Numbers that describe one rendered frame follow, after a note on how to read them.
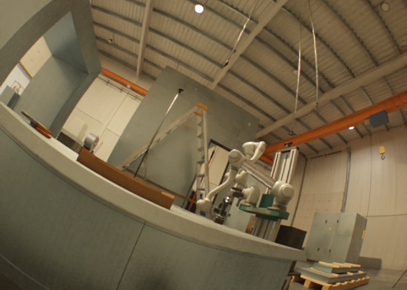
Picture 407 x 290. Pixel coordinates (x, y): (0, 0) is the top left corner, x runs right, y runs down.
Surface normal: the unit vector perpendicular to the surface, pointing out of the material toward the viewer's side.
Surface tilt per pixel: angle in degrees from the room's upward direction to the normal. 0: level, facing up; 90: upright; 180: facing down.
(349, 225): 90
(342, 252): 90
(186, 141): 90
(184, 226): 68
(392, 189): 90
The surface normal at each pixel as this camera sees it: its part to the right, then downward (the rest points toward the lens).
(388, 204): -0.86, -0.47
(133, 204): 0.50, -0.53
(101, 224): 0.39, -0.22
